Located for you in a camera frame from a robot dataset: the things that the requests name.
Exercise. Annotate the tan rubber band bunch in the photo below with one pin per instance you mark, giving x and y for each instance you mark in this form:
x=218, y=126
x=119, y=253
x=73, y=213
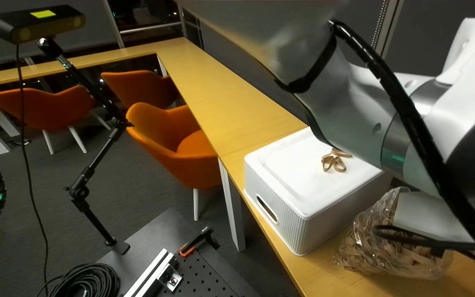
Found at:
x=334, y=160

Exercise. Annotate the clear plastic bag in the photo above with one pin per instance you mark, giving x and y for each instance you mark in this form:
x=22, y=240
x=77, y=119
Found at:
x=387, y=258

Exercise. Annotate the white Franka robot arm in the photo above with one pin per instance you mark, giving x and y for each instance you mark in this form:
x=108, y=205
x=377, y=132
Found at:
x=359, y=109

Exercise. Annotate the white plastic basket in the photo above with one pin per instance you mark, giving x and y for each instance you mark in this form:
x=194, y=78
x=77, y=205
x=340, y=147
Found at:
x=298, y=192

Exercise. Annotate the tan rubber bands pile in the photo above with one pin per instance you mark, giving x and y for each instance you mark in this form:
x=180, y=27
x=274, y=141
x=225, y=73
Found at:
x=396, y=261

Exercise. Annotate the orange chair with white legs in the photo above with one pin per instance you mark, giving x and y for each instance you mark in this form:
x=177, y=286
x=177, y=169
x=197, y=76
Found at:
x=182, y=149
x=40, y=108
x=139, y=88

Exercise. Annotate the white table leg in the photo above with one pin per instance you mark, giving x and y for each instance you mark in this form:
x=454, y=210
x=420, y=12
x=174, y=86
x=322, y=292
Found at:
x=232, y=215

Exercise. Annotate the black perforated breadboard table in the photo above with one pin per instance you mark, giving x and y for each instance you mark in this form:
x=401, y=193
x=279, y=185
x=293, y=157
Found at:
x=210, y=281

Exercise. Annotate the small metal bracket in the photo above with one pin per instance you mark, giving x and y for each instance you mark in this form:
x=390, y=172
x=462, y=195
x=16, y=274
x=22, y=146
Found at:
x=171, y=281

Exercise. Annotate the aluminium extrusion rail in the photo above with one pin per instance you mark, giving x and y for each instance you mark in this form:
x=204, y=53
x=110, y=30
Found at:
x=149, y=273

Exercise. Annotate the dark cabinet with white frame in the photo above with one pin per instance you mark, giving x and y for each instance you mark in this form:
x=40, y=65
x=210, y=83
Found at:
x=149, y=17

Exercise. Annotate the black articulated camera stand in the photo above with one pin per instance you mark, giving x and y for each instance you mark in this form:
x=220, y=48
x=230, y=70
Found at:
x=81, y=190

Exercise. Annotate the grey metal wall post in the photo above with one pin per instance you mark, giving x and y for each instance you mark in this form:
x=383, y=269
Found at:
x=387, y=22

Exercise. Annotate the black stereo camera green label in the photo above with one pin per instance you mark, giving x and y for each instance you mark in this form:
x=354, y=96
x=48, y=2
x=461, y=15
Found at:
x=34, y=22

